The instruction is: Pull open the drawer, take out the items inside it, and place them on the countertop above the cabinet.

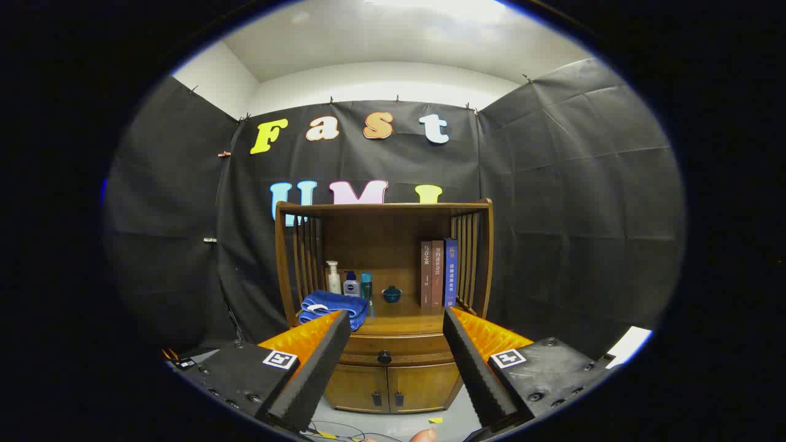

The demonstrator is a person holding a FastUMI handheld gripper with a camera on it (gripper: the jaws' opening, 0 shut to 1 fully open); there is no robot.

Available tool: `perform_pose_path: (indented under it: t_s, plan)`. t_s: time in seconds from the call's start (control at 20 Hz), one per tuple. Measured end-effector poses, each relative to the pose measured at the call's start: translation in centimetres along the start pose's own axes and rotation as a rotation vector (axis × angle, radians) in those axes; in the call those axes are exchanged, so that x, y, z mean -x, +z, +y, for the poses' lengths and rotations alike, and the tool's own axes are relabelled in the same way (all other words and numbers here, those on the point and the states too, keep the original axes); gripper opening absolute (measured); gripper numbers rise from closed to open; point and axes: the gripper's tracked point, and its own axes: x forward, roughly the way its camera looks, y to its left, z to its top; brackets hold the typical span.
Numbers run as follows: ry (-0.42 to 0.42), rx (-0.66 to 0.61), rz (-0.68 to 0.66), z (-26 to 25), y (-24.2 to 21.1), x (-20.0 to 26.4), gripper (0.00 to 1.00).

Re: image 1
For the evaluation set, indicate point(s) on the yellow black tape strip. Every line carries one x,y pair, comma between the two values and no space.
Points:
326,434

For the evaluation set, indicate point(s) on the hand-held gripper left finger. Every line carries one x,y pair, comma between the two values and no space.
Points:
313,380

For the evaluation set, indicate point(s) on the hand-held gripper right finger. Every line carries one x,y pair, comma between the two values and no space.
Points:
476,374

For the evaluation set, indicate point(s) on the clear blue bottle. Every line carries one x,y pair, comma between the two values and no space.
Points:
366,287

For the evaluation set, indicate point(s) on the wooden cabinet door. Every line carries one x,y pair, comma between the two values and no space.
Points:
424,383
356,387

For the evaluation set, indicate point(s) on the dark brown book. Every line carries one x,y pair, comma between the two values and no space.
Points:
426,276

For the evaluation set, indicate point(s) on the wooden countertop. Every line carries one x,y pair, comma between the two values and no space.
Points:
405,313

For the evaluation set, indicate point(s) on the blue folded towel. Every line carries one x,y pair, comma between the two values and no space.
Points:
331,302

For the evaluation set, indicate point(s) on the white pump bottle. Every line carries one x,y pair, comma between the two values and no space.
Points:
333,282

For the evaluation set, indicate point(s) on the blue book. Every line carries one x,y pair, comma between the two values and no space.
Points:
451,276

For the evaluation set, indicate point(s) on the white bottle with blue cap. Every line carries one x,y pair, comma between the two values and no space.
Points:
351,287

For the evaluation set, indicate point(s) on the wooden cabinet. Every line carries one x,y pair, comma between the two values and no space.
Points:
381,245

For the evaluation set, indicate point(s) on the reddish brown book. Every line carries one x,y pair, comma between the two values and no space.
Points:
437,276

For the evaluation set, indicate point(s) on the dark blue lidded teacup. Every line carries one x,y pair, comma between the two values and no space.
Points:
391,295

